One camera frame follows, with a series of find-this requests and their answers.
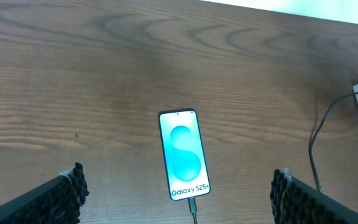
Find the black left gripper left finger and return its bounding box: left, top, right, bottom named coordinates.
left=0, top=162, right=90, bottom=224

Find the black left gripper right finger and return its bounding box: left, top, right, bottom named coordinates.
left=270, top=169, right=358, bottom=224

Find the black USB charging cable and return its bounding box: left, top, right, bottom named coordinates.
left=187, top=197, right=199, bottom=224

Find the blue Galaxy smartphone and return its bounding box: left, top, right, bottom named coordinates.
left=158, top=108, right=211, bottom=201

